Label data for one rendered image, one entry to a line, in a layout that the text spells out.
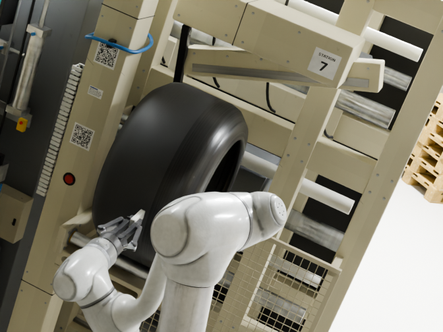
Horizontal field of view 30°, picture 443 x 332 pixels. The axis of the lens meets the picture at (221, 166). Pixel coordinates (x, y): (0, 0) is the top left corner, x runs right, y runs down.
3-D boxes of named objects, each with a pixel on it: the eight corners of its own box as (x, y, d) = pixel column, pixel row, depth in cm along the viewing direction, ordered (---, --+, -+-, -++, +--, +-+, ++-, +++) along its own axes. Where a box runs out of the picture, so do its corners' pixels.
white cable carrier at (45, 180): (35, 192, 283) (72, 64, 266) (43, 188, 288) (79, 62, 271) (46, 198, 282) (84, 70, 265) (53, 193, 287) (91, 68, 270)
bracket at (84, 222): (51, 251, 272) (59, 225, 269) (105, 214, 309) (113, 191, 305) (60, 255, 271) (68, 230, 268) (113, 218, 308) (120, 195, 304)
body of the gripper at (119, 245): (120, 246, 223) (135, 231, 231) (93, 233, 225) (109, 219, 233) (114, 268, 227) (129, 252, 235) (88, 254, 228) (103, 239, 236)
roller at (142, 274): (74, 233, 278) (67, 244, 276) (73, 227, 274) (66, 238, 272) (165, 278, 272) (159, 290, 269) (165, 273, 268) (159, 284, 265)
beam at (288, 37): (169, 19, 278) (184, -24, 272) (196, 12, 301) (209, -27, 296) (336, 90, 266) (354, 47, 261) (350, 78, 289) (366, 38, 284)
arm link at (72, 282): (68, 249, 222) (93, 290, 225) (37, 278, 209) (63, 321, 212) (98, 238, 217) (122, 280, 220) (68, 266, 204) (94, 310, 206)
